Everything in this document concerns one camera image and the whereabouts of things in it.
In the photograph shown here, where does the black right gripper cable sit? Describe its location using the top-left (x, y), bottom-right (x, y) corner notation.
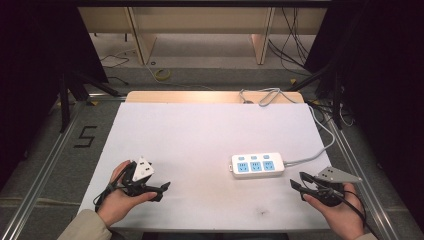
top-left (319, 186), bottom-right (368, 231)

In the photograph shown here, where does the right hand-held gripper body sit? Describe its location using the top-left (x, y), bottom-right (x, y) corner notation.
top-left (312, 166), bottom-right (363, 208)

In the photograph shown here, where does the light wooden bench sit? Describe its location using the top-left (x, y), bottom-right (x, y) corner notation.
top-left (77, 6), bottom-right (328, 66)

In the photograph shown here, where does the yellow tape roll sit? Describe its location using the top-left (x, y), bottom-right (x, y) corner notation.
top-left (154, 68), bottom-right (172, 81)

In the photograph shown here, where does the bundle of black cables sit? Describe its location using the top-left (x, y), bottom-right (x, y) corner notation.
top-left (267, 7), bottom-right (312, 76)

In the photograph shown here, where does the thin black floor cable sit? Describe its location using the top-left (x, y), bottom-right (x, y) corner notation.
top-left (99, 54), bottom-right (130, 86)

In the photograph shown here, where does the grey power strip cable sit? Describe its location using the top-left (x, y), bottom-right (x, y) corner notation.
top-left (238, 87), bottom-right (336, 167)

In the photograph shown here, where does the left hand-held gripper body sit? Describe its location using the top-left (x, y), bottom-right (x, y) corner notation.
top-left (121, 156), bottom-right (156, 198)

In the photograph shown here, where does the aluminium floor rail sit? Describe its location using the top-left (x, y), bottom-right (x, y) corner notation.
top-left (326, 117), bottom-right (402, 240)
top-left (0, 99), bottom-right (83, 240)

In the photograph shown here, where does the white table mat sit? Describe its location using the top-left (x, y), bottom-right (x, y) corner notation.
top-left (77, 102), bottom-right (332, 233)

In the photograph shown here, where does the person's left hand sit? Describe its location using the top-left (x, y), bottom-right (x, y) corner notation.
top-left (96, 159), bottom-right (158, 228)

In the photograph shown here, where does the black metal stand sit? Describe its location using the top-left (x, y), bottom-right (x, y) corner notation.
top-left (57, 70), bottom-right (122, 134)
top-left (287, 58), bottom-right (345, 131)

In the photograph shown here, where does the white blue power strip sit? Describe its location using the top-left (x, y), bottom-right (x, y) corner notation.
top-left (229, 152), bottom-right (286, 180)

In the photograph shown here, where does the person's right hand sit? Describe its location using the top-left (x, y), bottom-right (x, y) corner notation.
top-left (302, 183), bottom-right (366, 240)

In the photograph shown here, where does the black curtain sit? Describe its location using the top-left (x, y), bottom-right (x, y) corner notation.
top-left (303, 0), bottom-right (424, 231)
top-left (0, 0), bottom-right (110, 191)

